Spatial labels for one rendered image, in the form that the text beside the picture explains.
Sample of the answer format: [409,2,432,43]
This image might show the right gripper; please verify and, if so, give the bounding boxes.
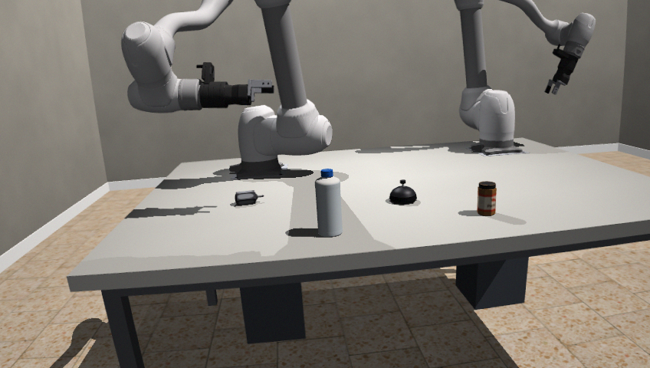
[178,62,274,110]

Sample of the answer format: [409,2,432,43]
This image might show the spice jar with black lid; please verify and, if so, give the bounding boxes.
[477,181,497,216]

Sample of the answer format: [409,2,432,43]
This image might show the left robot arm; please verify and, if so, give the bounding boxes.
[454,0,596,155]

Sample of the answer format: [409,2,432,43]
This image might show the grey bottle with blue cap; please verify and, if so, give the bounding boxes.
[315,169,343,237]

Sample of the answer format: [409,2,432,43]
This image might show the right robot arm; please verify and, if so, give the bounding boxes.
[121,0,333,177]

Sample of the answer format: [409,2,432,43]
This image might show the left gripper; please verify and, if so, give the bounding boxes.
[544,41,585,94]

